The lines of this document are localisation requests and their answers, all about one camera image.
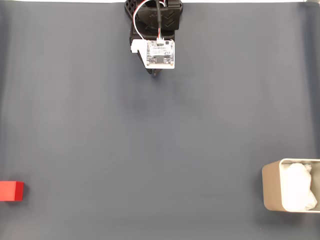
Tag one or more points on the dark blue mat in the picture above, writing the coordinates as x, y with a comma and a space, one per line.
150, 150

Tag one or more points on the red cube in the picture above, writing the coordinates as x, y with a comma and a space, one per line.
11, 191

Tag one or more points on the beige metal box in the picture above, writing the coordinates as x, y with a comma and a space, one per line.
271, 187

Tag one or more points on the white wrist camera board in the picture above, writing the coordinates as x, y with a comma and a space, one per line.
160, 53

